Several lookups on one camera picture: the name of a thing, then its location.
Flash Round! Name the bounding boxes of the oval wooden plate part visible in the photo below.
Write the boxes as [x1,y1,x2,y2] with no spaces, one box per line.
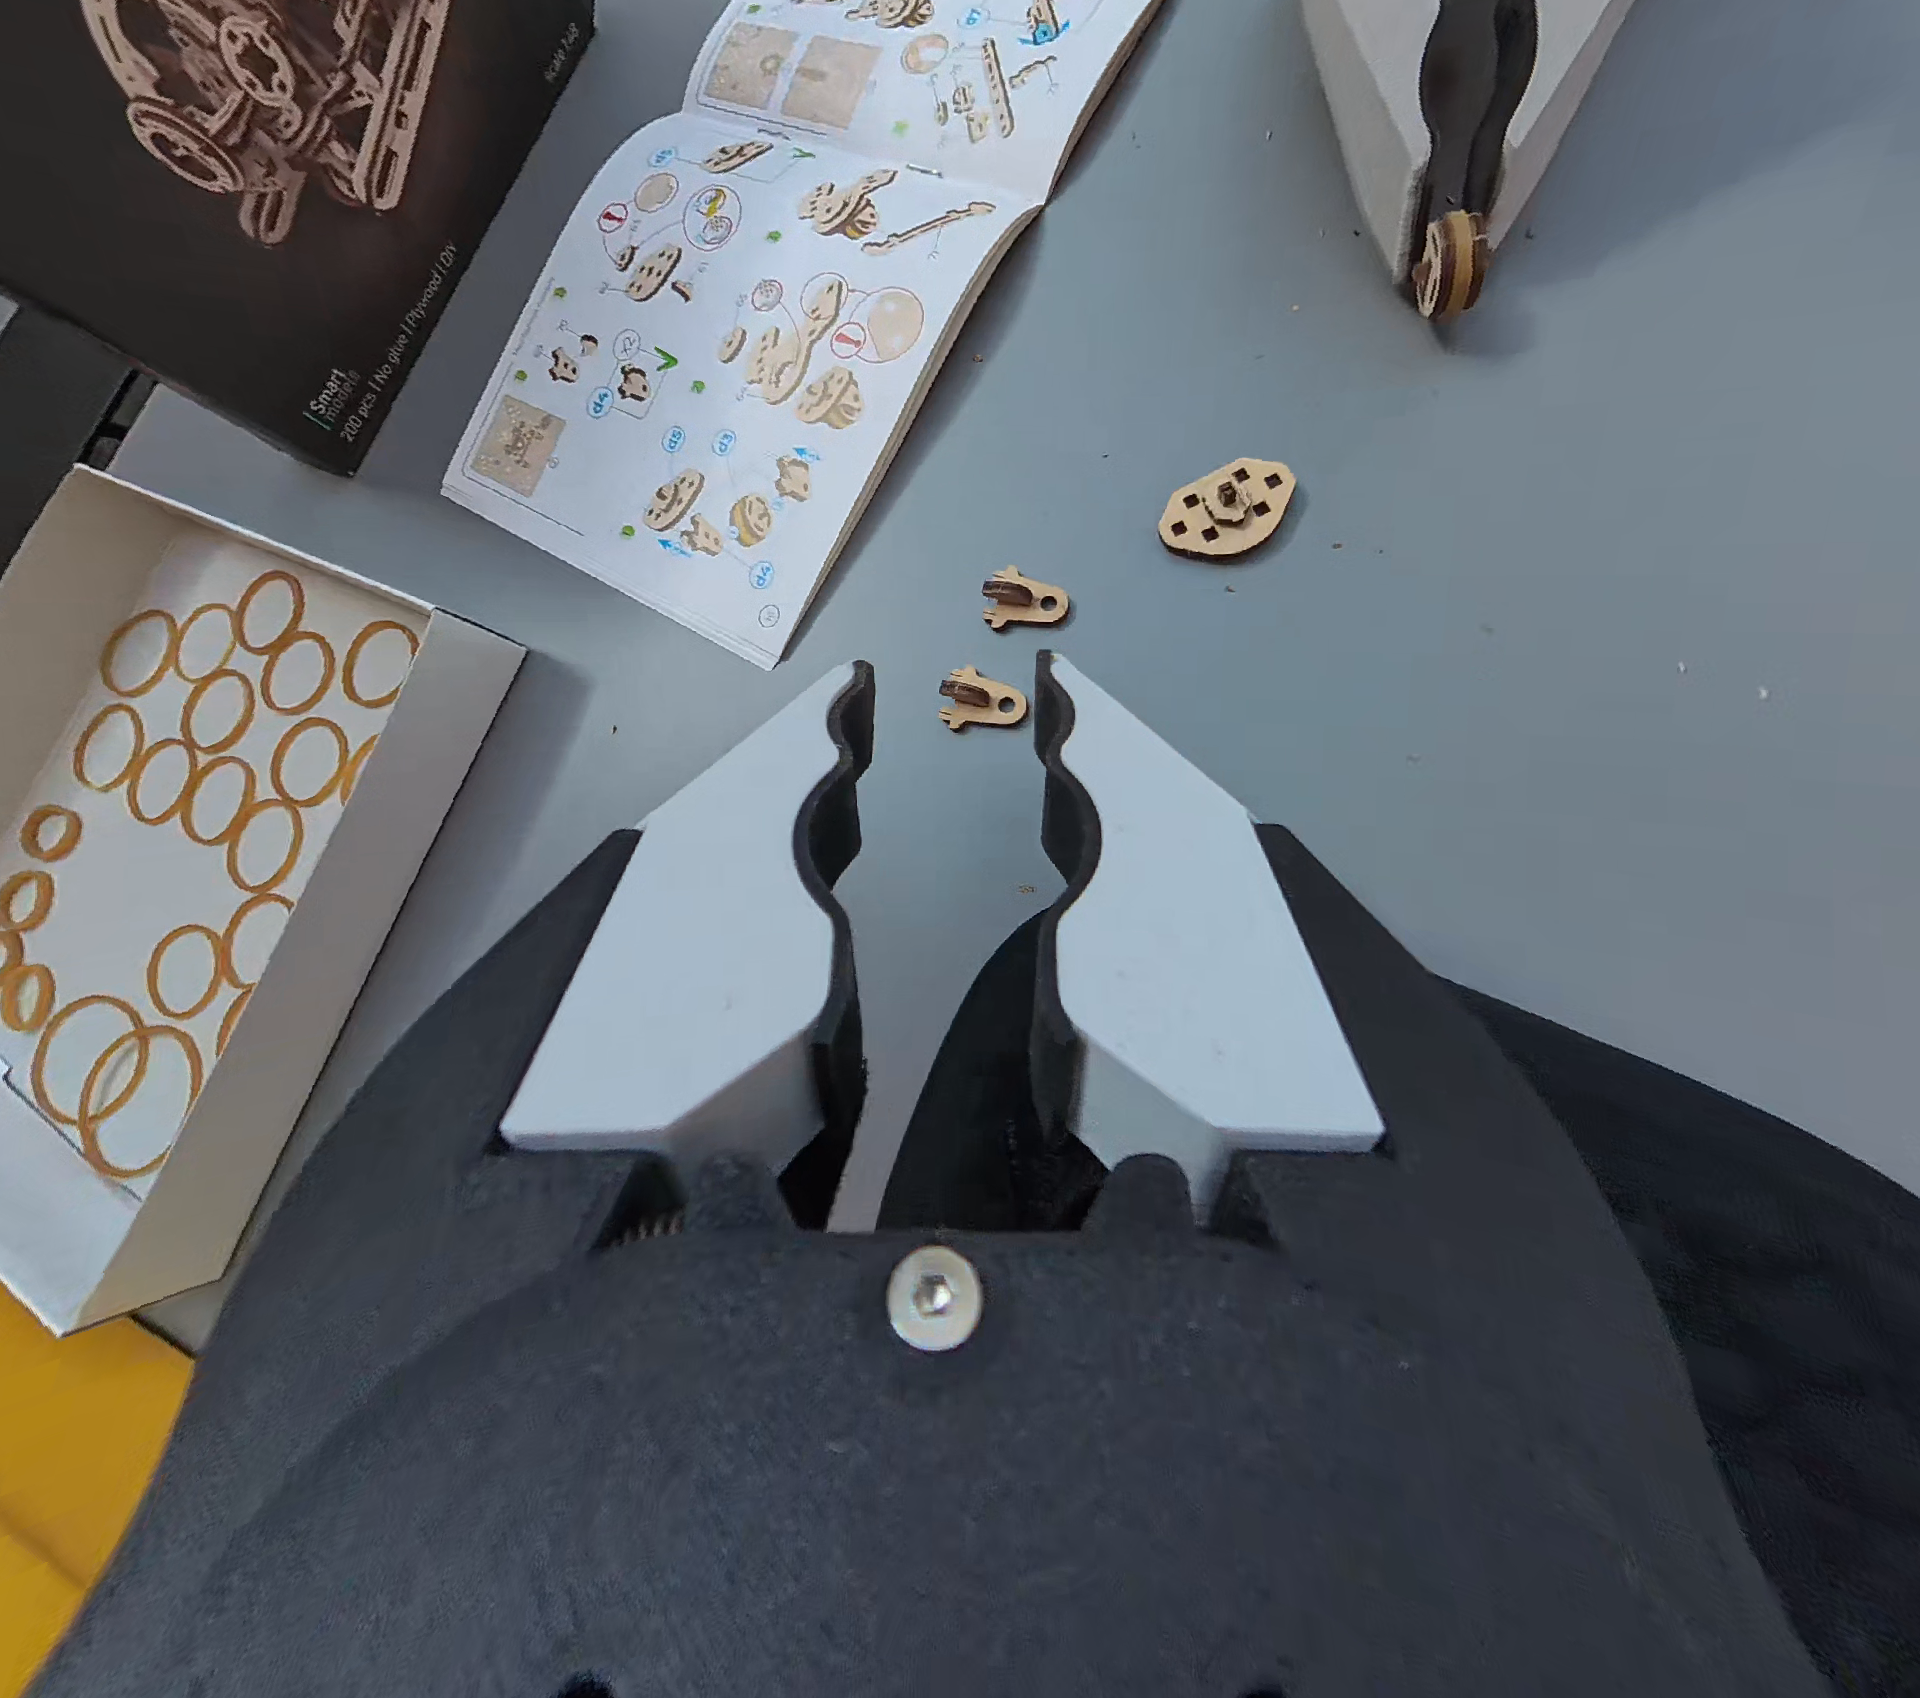
[1158,457,1297,561]

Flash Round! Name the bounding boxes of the grey desk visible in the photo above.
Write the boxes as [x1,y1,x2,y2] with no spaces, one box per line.
[104,0,1920,1354]

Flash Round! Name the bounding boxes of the yellow bin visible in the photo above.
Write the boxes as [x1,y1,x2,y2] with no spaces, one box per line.
[0,1301,203,1640]

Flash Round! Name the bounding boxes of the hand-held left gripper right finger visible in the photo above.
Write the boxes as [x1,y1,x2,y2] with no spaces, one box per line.
[881,652,1389,1232]

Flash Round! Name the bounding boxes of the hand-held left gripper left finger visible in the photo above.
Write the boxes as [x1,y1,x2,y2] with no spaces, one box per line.
[497,660,880,1229]

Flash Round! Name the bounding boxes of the open instruction booklet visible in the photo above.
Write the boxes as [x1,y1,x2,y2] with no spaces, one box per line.
[441,0,1257,671]

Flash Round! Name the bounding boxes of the white cardboard tray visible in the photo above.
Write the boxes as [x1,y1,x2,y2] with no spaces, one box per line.
[0,466,526,1340]

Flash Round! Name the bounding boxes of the round wooden disc part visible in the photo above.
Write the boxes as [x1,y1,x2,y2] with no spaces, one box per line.
[1407,208,1491,320]

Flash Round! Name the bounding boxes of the black model kit box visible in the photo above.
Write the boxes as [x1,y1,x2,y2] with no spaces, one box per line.
[0,0,599,478]

